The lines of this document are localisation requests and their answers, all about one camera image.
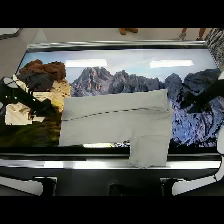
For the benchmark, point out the grey T-shirt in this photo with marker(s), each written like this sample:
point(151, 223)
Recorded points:
point(113, 116)

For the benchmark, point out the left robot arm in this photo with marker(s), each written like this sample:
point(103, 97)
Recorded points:
point(23, 96)

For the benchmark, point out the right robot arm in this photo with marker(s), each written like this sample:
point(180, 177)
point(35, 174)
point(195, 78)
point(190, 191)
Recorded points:
point(208, 95)

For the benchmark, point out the brown garment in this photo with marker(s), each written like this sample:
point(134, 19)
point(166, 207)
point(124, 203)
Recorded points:
point(46, 68)

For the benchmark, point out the dark grey garment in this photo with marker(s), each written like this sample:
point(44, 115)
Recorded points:
point(36, 81)

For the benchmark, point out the white garment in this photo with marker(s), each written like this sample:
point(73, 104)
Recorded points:
point(18, 115)

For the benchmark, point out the silver frame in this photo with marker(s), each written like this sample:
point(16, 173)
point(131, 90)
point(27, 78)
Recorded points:
point(100, 164)

